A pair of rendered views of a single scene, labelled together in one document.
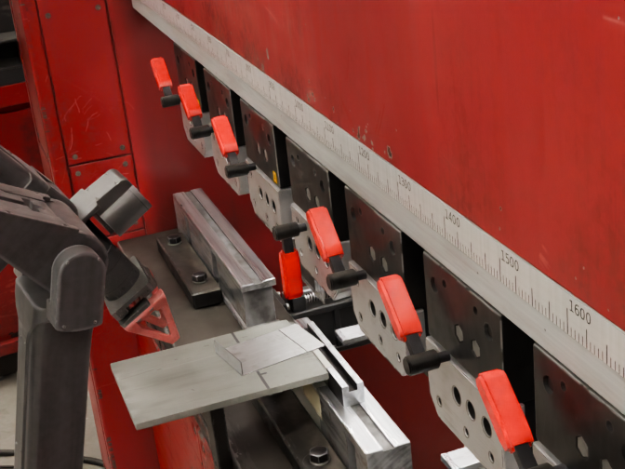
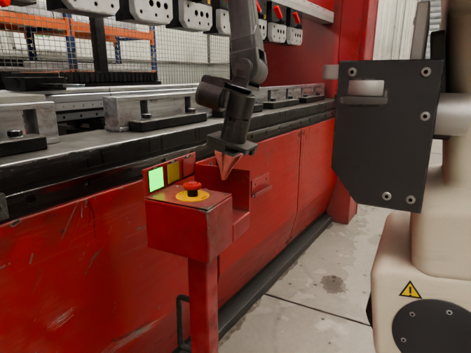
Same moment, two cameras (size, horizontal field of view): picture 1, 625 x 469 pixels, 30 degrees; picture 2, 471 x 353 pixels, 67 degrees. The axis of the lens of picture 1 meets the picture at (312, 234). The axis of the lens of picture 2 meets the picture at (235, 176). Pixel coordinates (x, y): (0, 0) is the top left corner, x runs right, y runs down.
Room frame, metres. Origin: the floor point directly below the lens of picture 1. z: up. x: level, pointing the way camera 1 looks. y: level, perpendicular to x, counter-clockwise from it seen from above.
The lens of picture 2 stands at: (1.42, 0.87, 1.03)
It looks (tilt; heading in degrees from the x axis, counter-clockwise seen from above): 16 degrees down; 230
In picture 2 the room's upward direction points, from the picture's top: straight up
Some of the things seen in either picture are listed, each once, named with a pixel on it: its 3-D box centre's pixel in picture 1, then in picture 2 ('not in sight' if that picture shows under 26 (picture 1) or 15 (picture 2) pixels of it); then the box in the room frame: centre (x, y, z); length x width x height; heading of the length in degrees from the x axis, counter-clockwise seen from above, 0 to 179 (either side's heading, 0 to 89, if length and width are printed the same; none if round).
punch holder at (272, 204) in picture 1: (290, 164); not in sight; (1.48, 0.02, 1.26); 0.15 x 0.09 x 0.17; 17
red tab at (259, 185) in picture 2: not in sight; (261, 184); (0.43, -0.14, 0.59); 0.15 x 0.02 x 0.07; 17
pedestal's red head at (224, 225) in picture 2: not in sight; (200, 201); (0.99, 0.24, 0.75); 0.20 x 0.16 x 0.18; 23
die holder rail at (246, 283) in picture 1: (221, 255); not in sight; (1.98, 0.17, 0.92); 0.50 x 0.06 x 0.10; 17
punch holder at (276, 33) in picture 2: not in sight; (271, 23); (0.14, -0.39, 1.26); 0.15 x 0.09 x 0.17; 17
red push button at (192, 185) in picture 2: not in sight; (192, 190); (1.03, 0.26, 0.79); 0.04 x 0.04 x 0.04
